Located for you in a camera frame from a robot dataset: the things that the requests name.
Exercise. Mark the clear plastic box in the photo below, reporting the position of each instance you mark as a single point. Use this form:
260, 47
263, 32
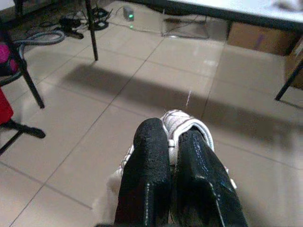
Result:
184, 21

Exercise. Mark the long white table black legs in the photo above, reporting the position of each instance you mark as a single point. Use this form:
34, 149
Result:
236, 6

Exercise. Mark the red polo shirt striped collar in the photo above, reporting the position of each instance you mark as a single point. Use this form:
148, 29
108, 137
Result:
4, 106

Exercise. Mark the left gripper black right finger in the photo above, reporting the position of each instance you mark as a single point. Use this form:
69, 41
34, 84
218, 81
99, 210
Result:
201, 189

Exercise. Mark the white collared shirt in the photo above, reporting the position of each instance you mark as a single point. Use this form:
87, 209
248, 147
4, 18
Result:
176, 120

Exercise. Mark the black power adapter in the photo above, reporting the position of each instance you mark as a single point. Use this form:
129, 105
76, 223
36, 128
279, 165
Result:
69, 22

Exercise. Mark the plain cardboard box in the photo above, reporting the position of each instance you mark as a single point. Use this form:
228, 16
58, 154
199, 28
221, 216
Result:
294, 56
255, 37

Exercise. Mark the black chair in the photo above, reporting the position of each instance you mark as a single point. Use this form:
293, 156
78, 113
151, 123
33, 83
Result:
30, 82

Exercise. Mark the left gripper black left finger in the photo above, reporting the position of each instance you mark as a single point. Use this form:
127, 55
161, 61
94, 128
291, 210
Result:
146, 165

